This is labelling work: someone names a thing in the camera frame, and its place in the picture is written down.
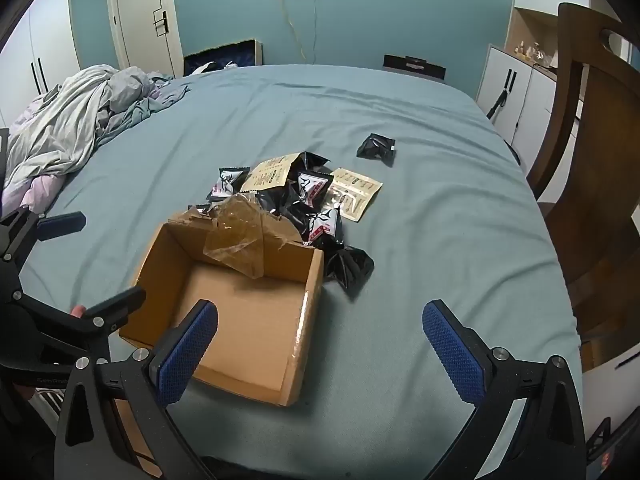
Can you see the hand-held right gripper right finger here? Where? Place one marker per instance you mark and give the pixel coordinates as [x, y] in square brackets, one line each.
[454, 355]

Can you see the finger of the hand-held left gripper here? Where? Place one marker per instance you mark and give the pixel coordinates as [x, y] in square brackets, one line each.
[117, 305]
[60, 223]

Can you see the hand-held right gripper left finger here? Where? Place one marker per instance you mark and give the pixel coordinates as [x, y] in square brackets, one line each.
[186, 355]

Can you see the cardboard box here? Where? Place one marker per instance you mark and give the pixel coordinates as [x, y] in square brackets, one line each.
[240, 320]

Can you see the pile of black packets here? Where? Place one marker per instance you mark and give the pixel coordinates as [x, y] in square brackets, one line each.
[325, 240]

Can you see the beige snack packet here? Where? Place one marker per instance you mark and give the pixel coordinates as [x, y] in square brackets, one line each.
[355, 194]
[270, 175]

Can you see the person's left hand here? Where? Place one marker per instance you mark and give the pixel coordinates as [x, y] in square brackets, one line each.
[77, 311]

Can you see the striped cloth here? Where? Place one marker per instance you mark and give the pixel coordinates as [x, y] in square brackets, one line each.
[47, 402]

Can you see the crumpled grey duvet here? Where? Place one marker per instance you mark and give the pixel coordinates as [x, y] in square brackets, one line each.
[75, 120]

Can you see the crumpled brown transparent tape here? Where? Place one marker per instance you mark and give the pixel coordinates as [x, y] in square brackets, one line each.
[235, 235]

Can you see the white wardrobe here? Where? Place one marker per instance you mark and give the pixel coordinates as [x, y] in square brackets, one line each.
[50, 45]

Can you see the black foil snack packet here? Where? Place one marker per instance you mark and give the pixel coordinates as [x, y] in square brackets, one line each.
[377, 149]

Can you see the white door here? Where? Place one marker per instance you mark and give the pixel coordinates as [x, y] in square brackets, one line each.
[142, 10]

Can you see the dark blue framed box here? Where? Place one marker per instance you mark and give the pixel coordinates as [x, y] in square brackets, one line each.
[222, 57]

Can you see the wooden chair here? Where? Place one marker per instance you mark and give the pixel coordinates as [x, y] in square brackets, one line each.
[595, 135]

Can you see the white low cabinet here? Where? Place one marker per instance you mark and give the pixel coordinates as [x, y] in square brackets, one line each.
[525, 100]

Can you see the black bag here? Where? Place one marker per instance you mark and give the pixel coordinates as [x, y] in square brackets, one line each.
[414, 66]

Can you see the small bottles and trinkets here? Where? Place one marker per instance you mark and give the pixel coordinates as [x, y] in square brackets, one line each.
[535, 54]

